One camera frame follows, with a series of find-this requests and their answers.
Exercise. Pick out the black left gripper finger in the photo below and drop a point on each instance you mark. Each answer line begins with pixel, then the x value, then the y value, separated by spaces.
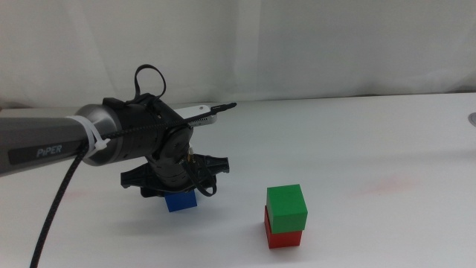
pixel 154 193

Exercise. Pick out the blue cube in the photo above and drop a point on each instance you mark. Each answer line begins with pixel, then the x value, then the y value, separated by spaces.
pixel 182 203

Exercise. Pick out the green cube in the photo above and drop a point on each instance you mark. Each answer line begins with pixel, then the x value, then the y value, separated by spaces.
pixel 286 208

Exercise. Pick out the red cube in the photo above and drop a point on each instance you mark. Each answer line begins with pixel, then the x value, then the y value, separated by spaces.
pixel 284 240

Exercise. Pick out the grey and black left robot arm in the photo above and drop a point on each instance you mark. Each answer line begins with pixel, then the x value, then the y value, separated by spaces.
pixel 37 137

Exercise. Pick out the white zip tie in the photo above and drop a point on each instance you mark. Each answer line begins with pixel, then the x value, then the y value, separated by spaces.
pixel 99 144

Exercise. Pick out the white curtain backdrop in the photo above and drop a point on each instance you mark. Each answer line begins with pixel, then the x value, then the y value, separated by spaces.
pixel 297 44

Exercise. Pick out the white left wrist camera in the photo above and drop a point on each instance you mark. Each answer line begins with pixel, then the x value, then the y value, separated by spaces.
pixel 193 111

